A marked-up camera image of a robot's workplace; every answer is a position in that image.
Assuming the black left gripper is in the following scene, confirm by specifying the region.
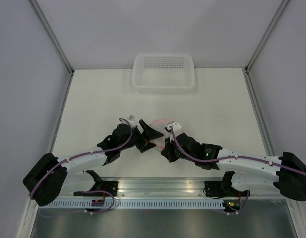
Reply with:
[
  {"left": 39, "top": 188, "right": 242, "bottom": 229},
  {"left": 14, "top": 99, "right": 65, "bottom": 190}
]
[{"left": 119, "top": 120, "right": 163, "bottom": 153}]

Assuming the white mesh laundry bag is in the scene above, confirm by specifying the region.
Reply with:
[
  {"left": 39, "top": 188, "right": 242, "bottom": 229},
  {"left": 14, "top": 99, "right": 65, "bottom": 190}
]
[{"left": 150, "top": 119, "right": 172, "bottom": 152}]

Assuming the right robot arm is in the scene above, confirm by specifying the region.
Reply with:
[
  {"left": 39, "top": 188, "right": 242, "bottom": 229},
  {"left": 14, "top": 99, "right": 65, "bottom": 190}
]
[{"left": 161, "top": 133, "right": 306, "bottom": 201}]

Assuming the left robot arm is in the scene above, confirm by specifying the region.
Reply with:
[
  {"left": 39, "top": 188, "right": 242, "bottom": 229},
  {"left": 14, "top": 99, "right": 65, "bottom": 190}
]
[{"left": 23, "top": 118, "right": 163, "bottom": 206}]

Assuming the white perforated plastic basket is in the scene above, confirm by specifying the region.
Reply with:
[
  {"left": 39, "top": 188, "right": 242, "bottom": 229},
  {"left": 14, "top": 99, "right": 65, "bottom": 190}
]
[{"left": 132, "top": 54, "right": 195, "bottom": 94}]

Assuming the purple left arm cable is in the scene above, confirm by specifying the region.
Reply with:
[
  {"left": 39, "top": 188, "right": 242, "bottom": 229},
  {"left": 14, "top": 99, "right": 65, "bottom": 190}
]
[{"left": 29, "top": 118, "right": 133, "bottom": 200}]

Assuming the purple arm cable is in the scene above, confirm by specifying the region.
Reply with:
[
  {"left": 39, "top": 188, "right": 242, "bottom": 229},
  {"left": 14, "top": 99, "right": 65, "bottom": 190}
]
[
  {"left": 167, "top": 127, "right": 306, "bottom": 179},
  {"left": 29, "top": 118, "right": 133, "bottom": 200}
]

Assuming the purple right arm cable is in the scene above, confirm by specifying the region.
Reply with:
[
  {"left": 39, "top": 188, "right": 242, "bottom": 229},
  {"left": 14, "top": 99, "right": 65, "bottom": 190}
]
[{"left": 167, "top": 127, "right": 306, "bottom": 179}]

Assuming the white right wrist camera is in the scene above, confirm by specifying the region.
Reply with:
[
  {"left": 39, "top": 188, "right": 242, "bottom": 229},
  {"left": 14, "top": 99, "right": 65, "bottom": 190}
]
[{"left": 165, "top": 121, "right": 183, "bottom": 136}]

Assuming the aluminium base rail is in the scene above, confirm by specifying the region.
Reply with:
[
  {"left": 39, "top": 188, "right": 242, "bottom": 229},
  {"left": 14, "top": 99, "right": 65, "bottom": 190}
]
[{"left": 58, "top": 176, "right": 300, "bottom": 199}]

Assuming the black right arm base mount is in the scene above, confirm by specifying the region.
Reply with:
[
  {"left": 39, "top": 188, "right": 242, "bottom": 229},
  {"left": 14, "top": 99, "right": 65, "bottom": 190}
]
[{"left": 203, "top": 181, "right": 248, "bottom": 199}]

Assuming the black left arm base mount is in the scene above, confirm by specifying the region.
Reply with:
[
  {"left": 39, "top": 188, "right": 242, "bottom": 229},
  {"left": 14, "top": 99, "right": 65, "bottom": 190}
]
[{"left": 73, "top": 181, "right": 119, "bottom": 197}]

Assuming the white slotted cable duct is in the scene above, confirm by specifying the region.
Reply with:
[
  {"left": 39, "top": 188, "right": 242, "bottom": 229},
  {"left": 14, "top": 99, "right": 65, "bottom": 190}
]
[{"left": 44, "top": 198, "right": 224, "bottom": 210}]

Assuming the left aluminium frame post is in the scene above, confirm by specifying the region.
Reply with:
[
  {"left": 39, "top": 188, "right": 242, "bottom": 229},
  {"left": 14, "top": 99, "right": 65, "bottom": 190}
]
[{"left": 28, "top": 0, "right": 75, "bottom": 75}]

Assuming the aluminium frame post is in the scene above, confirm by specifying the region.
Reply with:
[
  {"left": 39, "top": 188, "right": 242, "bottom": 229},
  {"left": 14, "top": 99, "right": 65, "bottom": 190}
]
[
  {"left": 244, "top": 0, "right": 291, "bottom": 74},
  {"left": 28, "top": 0, "right": 75, "bottom": 75}
]

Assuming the right aluminium frame post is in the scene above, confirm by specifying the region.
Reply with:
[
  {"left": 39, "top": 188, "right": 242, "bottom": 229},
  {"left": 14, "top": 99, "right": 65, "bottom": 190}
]
[{"left": 244, "top": 0, "right": 291, "bottom": 74}]

